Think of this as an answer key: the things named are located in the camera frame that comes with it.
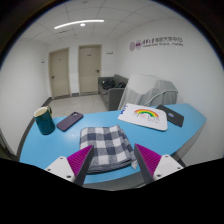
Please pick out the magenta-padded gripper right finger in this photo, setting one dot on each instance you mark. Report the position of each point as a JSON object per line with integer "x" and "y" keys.
{"x": 166, "y": 165}

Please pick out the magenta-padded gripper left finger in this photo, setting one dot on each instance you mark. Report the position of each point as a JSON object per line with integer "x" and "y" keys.
{"x": 61, "y": 166}

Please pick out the grey white checkered towel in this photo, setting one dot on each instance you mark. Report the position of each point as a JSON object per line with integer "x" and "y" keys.
{"x": 108, "y": 146}

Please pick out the purple smartphone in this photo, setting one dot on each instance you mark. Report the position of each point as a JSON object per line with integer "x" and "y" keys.
{"x": 70, "y": 121}

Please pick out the dark teal mug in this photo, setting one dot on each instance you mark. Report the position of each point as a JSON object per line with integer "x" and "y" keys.
{"x": 45, "y": 121}

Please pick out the black flat device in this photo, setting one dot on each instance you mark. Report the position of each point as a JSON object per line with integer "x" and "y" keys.
{"x": 170, "y": 115}

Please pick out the white rainbow-printed pad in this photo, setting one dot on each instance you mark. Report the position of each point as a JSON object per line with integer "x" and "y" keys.
{"x": 143, "y": 117}

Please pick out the white cloth-covered chair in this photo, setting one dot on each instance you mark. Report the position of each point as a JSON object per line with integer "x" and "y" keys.
{"x": 146, "y": 88}

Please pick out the grey sofa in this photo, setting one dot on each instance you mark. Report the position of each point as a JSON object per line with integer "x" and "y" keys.
{"x": 111, "y": 95}

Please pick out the beige door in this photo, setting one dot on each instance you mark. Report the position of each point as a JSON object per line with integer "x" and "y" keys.
{"x": 89, "y": 69}
{"x": 60, "y": 73}

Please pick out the black bag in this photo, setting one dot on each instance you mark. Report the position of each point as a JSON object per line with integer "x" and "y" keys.
{"x": 108, "y": 84}

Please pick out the round ceiling light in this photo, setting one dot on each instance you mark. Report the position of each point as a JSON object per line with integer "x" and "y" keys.
{"x": 82, "y": 24}

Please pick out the long ceiling light strip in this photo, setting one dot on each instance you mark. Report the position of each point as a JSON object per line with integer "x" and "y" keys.
{"x": 78, "y": 23}

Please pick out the wall sign with logos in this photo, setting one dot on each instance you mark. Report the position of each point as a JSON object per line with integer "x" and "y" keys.
{"x": 156, "y": 43}

